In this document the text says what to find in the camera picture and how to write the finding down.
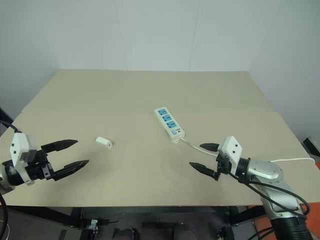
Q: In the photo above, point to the dark panel beside table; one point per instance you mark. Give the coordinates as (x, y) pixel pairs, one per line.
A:
(4, 116)

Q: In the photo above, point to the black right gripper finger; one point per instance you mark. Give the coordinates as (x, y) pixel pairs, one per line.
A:
(206, 170)
(211, 147)

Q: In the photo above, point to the white plug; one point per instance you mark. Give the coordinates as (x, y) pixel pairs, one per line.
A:
(103, 143)

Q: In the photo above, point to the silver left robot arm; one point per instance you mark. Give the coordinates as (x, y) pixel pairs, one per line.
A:
(10, 178)

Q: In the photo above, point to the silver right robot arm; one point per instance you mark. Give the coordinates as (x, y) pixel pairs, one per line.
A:
(270, 172)

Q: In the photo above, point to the black grey floor stand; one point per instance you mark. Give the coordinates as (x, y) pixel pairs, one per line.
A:
(312, 145)

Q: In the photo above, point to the black table frame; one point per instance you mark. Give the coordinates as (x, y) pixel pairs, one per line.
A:
(37, 212)

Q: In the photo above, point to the white power strip blue sockets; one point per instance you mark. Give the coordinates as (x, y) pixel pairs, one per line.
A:
(168, 122)

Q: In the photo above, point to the black bracket with metal clip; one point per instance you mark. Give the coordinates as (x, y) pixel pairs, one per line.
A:
(93, 228)

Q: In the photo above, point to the black block under table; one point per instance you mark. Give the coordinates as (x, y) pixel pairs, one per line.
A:
(227, 230)

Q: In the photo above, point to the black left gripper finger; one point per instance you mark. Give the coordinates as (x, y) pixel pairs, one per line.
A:
(72, 168)
(61, 144)

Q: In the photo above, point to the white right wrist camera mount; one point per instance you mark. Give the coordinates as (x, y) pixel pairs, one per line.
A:
(231, 148)

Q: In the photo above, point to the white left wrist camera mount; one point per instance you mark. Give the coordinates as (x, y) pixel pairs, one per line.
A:
(18, 147)

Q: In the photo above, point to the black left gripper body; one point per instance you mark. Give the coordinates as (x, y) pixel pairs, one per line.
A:
(40, 170)

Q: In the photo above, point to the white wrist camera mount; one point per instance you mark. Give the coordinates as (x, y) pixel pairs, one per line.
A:
(18, 147)
(231, 148)

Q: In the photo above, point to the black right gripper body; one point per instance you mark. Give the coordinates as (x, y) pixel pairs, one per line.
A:
(223, 165)

